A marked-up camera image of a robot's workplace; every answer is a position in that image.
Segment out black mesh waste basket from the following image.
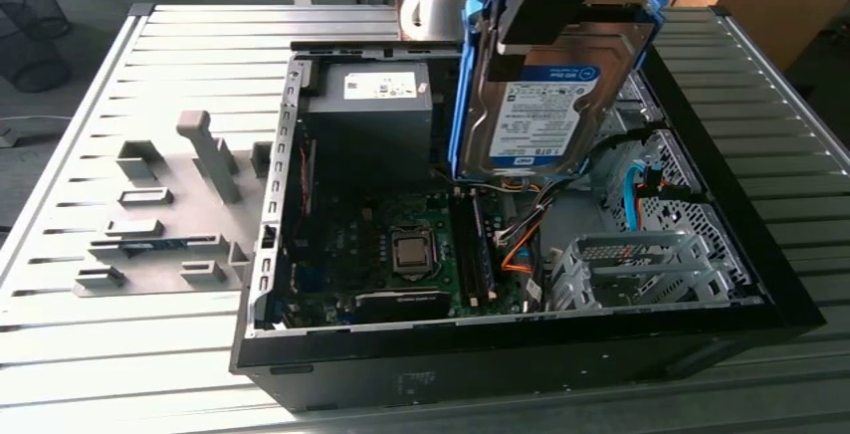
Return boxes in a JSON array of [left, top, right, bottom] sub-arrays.
[[0, 0, 73, 95]]

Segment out green motherboard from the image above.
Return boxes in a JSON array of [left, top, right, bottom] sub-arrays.
[[281, 184, 536, 328]]

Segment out hard disk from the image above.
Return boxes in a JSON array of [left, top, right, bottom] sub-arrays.
[[447, 0, 670, 181]]

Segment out RAM stick in slot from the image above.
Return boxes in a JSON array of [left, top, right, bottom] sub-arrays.
[[467, 189, 500, 304]]

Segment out blue data wire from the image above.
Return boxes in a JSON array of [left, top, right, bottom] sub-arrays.
[[623, 159, 659, 232]]

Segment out grey parts rack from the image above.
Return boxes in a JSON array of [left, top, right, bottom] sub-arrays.
[[70, 108, 275, 300]]

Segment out grey metal drive cage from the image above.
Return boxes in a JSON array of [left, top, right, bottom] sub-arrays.
[[593, 68, 665, 166]]

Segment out black graphics card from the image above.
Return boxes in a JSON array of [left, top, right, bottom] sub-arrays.
[[353, 288, 452, 324]]

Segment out black power wire with plug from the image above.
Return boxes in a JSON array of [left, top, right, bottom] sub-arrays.
[[633, 164, 706, 204]]

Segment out white floor cable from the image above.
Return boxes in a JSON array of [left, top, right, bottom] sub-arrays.
[[0, 113, 76, 129]]

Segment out RAM stick with blue label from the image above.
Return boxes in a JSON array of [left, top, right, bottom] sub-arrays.
[[117, 238, 200, 252]]

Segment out orange wire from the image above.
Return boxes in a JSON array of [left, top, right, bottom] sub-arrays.
[[496, 204, 552, 274]]

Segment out black cable bundle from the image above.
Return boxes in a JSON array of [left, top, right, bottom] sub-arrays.
[[527, 127, 659, 211]]

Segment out brown wooden cabinet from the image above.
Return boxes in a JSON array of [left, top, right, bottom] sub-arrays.
[[675, 0, 850, 73]]

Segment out black PC case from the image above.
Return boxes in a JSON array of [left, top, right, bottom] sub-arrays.
[[226, 40, 827, 413]]

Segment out silver CPU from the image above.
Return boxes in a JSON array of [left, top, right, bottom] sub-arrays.
[[396, 238, 431, 265]]

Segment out grey power supply unit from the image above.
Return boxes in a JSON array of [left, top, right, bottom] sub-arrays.
[[301, 60, 436, 191]]

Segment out grey metal disk bay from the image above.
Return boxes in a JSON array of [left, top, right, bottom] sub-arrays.
[[544, 228, 751, 312]]

